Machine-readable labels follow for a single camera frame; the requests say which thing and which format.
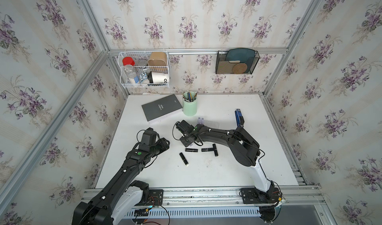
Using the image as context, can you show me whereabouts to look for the red lidded jar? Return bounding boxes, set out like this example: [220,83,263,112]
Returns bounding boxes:
[122,57,135,66]

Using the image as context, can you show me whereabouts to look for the black mesh wall organizer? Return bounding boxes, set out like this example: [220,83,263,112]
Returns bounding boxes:
[215,50,260,75]

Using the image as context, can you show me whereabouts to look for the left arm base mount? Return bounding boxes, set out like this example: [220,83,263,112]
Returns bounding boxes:
[130,180,164,207]

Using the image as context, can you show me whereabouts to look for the mint green pen cup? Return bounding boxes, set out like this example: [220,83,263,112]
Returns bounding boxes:
[183,99,197,117]

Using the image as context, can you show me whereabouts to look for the clear acrylic lipstick organizer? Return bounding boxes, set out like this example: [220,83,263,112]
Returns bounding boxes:
[204,119,219,129]

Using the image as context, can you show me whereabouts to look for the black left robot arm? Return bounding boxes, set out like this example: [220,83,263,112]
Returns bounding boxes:
[72,128,170,225]

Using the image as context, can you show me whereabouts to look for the aluminium front rail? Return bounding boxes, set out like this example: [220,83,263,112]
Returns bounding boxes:
[83,185,326,208]

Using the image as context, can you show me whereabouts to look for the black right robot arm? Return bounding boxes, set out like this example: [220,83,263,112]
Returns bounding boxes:
[174,120,282,197]

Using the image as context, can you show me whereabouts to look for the pens in cup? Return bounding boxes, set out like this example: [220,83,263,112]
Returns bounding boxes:
[183,91,198,103]

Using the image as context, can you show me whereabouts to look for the white wire wall basket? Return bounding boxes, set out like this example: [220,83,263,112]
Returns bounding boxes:
[118,51,170,88]

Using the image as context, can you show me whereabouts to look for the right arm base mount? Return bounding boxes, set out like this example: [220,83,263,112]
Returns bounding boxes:
[239,180,283,207]

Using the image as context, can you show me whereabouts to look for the clear plastic bottle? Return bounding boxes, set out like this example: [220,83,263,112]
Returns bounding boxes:
[124,65,139,84]

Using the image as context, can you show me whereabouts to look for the black lipstick upright silver band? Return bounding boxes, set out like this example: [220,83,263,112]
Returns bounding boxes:
[212,144,218,156]

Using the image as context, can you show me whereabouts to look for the dark grey notebook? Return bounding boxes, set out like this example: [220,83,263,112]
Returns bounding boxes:
[141,94,183,123]

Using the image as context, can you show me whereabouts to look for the black lipstick silver band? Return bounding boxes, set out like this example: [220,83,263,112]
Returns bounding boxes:
[201,147,214,152]
[212,144,218,156]

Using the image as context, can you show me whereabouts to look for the white cylindrical speaker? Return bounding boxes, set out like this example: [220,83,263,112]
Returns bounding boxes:
[148,72,169,84]

